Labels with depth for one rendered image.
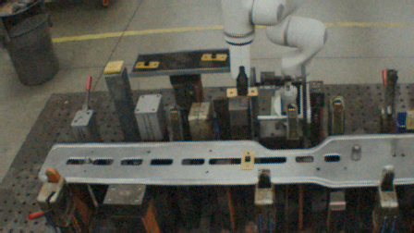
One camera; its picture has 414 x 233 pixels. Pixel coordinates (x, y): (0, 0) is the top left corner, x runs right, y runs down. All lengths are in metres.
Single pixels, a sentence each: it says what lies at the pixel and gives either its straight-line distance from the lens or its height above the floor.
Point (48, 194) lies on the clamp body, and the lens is 1.54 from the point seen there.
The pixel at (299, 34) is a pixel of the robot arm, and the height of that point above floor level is 1.17.
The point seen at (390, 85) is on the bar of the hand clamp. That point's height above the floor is 1.16.
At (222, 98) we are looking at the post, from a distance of 1.65.
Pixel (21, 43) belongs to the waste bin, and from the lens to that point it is 4.08.
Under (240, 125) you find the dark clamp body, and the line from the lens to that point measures 1.66.
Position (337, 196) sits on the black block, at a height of 0.99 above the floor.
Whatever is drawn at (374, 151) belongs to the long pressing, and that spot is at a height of 1.00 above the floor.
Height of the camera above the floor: 2.06
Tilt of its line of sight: 38 degrees down
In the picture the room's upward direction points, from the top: 9 degrees counter-clockwise
